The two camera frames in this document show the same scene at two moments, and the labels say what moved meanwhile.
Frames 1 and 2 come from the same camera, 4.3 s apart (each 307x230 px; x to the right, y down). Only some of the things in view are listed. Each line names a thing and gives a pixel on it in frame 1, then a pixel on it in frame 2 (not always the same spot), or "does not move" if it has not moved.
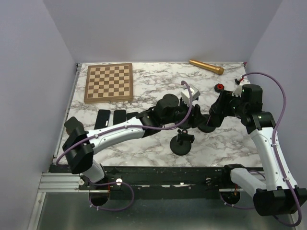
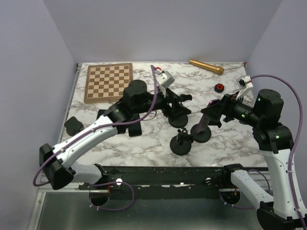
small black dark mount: (74, 127) does not move
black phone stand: (203, 126) -> (202, 136)
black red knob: (218, 87) does not move
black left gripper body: (182, 112) -> (161, 102)
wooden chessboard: (109, 83) does not move
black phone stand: (180, 144) does not move
